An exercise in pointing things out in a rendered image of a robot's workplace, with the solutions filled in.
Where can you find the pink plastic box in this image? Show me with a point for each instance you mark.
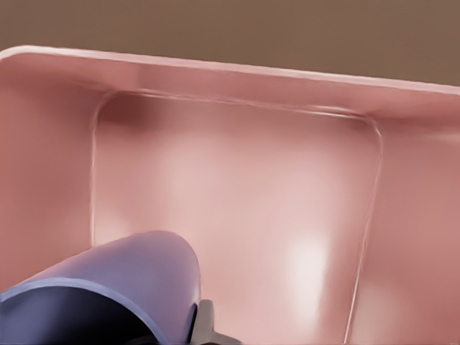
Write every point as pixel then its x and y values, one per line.
pixel 273 187

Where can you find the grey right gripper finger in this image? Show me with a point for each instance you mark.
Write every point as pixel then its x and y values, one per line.
pixel 205 323

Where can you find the purple cup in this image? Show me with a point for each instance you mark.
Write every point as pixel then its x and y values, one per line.
pixel 118 273

